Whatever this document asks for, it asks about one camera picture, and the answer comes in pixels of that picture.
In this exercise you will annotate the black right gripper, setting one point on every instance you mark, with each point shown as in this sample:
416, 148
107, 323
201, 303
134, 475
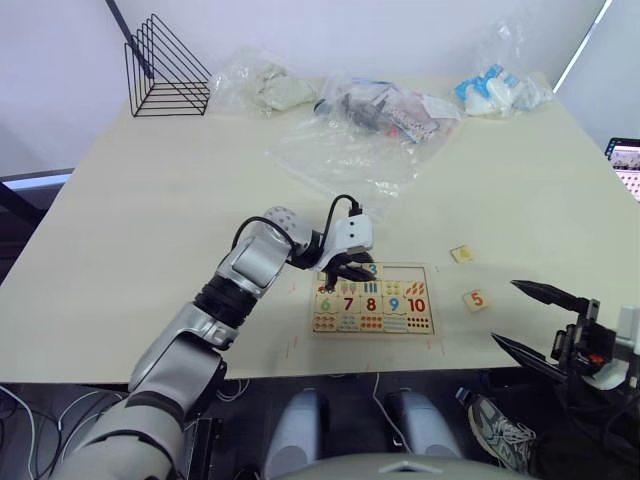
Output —
580, 345

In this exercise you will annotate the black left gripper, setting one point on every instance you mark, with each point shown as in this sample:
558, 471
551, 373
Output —
356, 255

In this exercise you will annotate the wooden tile green number 3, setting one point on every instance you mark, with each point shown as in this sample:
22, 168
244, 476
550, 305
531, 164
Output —
371, 270

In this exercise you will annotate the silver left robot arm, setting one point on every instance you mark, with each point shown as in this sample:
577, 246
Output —
200, 340

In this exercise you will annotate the wooden tile red number 7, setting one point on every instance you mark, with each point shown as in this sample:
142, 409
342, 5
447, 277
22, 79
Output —
349, 305

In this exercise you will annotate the wooden tile red number 8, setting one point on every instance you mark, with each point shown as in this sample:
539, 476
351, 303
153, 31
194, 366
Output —
371, 305

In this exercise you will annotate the wooden tile green number 6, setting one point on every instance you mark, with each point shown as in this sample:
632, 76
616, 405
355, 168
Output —
326, 305

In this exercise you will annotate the wooden tile blue number 9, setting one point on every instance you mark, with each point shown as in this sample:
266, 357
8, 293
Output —
394, 305

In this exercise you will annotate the wooden tile orange number 5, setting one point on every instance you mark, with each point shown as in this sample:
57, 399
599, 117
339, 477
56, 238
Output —
476, 300

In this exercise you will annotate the wooden number puzzle board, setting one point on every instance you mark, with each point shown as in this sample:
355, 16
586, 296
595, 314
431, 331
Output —
433, 300

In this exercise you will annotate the wooden tile yellow number 4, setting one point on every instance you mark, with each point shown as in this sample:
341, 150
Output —
462, 253

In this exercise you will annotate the wooden tile ice creams picture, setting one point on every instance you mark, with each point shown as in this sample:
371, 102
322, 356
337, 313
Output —
350, 288

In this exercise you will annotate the wooden tile green bars picture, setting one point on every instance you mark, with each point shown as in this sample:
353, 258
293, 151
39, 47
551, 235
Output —
372, 288

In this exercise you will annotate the wooden tile yellow dots picture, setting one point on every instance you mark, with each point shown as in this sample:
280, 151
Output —
394, 288

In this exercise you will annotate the wooden tile red car picture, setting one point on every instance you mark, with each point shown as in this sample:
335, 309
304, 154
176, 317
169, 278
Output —
322, 291

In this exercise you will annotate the wooden tile seven boats picture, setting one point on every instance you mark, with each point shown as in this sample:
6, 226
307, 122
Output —
349, 323

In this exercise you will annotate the wooden tile eight oranges picture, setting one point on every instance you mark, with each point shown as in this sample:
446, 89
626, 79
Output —
371, 323

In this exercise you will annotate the wooden tile orange carrots picture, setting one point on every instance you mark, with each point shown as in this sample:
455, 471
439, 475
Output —
416, 288

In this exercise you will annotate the wooden tile six apples picture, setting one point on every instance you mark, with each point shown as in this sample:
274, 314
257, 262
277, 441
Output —
325, 323

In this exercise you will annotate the wooden tile nine blue lines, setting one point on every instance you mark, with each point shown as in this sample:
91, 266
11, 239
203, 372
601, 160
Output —
394, 323

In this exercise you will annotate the wooden tile ten dark dots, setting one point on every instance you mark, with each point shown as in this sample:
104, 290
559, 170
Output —
418, 323

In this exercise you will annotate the empty clear zip bag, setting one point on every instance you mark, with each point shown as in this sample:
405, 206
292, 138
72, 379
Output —
350, 165

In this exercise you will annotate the grey sneaker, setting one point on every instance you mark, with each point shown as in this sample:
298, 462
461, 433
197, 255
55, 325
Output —
502, 435

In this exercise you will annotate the grey rounded robot leg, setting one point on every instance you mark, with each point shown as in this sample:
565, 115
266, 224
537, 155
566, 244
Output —
425, 425
297, 430

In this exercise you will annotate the plastic bag with mixed items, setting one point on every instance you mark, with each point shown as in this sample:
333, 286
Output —
385, 112

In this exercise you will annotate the laptop screen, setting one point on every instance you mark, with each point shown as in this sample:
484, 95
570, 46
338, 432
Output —
627, 167

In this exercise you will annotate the plastic bag with pale cloth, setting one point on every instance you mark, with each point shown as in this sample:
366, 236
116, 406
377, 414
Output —
280, 89

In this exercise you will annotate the grey robot torso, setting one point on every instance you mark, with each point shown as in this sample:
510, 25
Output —
400, 470

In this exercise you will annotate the plastic bag with blue-white packs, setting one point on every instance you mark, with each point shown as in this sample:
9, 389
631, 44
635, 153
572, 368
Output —
487, 92

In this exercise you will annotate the black metal box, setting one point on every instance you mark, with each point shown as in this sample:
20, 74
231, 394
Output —
205, 450

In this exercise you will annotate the black and white slanted bar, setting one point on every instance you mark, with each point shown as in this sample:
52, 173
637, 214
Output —
582, 45

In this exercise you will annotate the dark side table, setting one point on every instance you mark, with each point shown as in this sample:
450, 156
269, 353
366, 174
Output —
20, 210

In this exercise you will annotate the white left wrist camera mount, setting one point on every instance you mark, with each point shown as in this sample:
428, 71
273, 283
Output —
352, 232

